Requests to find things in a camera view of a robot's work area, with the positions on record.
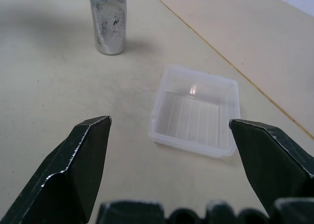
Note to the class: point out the clear plastic-wrapped white container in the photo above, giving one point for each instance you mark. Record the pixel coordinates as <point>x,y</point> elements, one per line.
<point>109,22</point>

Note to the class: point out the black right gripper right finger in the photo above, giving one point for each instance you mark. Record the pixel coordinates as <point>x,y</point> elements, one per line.
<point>267,165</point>

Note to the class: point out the clear square plastic container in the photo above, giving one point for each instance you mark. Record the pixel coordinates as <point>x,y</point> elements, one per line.
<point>196,111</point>

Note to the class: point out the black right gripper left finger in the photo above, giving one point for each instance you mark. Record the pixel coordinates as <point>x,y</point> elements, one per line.
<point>71,175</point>

